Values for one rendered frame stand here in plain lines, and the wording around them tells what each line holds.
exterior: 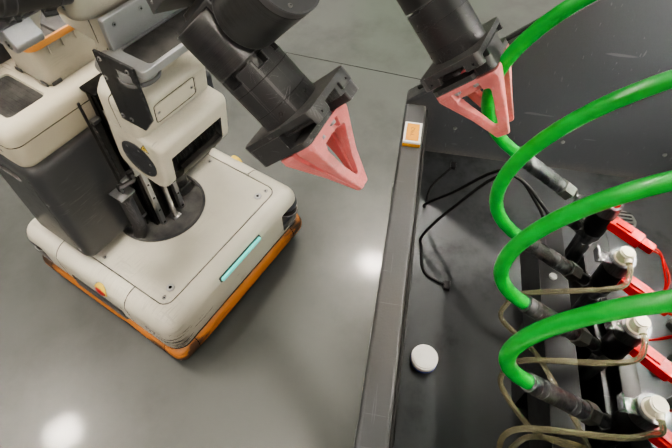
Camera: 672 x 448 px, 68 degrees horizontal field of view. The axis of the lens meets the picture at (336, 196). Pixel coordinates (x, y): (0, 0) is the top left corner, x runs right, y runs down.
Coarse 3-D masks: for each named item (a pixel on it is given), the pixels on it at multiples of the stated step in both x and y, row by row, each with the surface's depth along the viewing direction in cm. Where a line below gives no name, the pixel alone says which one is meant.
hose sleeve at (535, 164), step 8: (536, 160) 57; (528, 168) 57; (536, 168) 57; (544, 168) 58; (536, 176) 58; (544, 176) 58; (552, 176) 58; (560, 176) 59; (552, 184) 59; (560, 184) 59
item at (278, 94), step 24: (264, 48) 40; (240, 72) 40; (264, 72) 40; (288, 72) 41; (336, 72) 41; (240, 96) 41; (264, 96) 41; (288, 96) 41; (312, 96) 41; (264, 120) 42; (288, 120) 41; (312, 120) 40
